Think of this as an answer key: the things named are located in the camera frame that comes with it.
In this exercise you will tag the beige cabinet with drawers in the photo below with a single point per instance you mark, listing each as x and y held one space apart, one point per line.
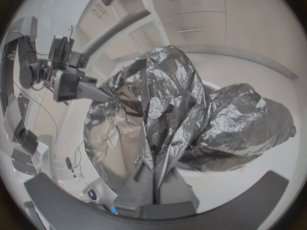
203 27

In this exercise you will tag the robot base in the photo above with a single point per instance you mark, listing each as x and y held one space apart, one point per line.
103 188

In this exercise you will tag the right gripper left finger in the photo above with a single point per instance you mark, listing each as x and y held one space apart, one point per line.
136 190

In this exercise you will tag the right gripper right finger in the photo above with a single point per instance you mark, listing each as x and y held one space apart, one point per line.
177 190

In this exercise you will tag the grey padded white-framed chair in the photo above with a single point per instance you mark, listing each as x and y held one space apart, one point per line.
109 30

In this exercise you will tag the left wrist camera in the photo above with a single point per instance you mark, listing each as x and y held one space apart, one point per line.
76 59

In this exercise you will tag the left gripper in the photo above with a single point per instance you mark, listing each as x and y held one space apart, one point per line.
66 87

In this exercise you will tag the white trash bin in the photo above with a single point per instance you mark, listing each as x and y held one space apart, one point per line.
209 86

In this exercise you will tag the black plastic bag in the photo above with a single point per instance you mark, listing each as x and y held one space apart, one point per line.
168 92

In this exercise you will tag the black power adapter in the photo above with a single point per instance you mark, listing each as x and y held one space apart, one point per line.
68 163

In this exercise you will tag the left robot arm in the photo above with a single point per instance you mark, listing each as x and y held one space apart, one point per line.
26 66

